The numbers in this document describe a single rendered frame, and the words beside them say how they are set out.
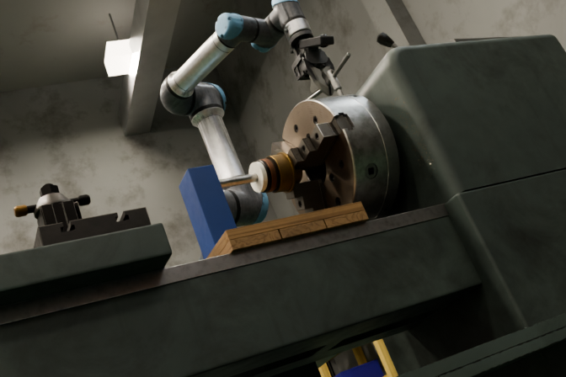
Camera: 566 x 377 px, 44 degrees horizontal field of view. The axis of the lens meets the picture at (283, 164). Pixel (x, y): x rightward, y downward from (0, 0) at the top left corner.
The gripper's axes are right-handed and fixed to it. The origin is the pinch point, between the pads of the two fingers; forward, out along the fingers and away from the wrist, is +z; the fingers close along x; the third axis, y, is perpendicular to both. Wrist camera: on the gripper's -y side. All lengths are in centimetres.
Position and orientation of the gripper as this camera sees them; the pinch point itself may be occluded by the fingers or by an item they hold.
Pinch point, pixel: (329, 90)
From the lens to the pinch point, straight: 196.0
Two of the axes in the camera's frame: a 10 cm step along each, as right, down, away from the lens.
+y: -3.8, 4.9, 7.8
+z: 3.5, 8.6, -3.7
